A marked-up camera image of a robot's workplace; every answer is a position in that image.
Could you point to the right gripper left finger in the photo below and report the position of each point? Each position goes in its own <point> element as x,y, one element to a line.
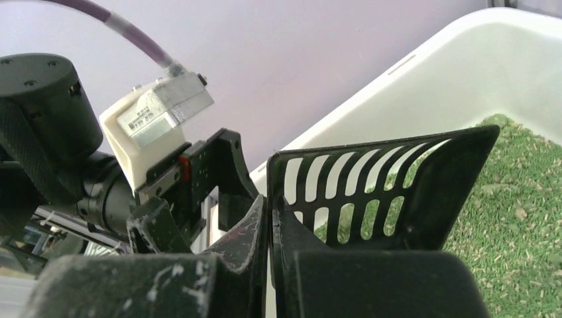
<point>228,279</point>

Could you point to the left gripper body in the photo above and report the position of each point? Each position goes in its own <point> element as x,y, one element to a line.
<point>172,180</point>

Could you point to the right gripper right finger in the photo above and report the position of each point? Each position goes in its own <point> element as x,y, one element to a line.
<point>314,280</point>

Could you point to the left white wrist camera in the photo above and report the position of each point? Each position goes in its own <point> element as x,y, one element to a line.
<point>145,126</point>

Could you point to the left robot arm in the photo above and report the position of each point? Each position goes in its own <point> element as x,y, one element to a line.
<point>54,154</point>

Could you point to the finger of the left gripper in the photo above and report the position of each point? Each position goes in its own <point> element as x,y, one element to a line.
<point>152,229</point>
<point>218,162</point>

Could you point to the white plastic litter box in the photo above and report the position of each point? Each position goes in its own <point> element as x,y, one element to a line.
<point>496,60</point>

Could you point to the black litter scoop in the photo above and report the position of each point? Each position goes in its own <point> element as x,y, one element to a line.
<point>401,194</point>

